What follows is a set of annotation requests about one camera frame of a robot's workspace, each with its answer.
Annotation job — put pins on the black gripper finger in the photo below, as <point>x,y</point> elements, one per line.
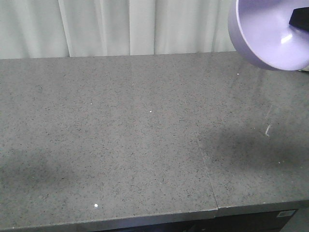
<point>300,18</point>

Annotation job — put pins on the purple plastic bowl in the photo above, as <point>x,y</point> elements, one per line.
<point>261,33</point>

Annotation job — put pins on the black disinfection cabinet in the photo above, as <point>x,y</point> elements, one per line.
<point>257,222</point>

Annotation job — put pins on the white curtain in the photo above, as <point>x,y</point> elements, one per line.
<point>83,28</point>

